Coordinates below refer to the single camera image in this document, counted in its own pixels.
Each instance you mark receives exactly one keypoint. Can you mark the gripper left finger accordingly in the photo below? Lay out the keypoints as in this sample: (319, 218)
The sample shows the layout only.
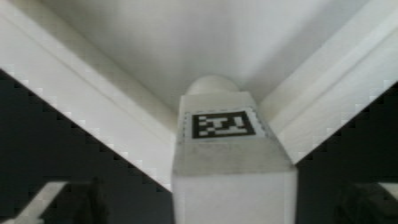
(68, 203)

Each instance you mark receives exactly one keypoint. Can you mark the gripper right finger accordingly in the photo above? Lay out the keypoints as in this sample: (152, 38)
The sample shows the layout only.
(367, 205)

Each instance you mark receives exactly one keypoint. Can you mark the white table leg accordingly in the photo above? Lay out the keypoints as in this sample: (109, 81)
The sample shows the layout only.
(234, 172)

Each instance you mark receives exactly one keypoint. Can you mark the white square table top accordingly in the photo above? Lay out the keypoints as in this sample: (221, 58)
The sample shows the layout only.
(109, 54)

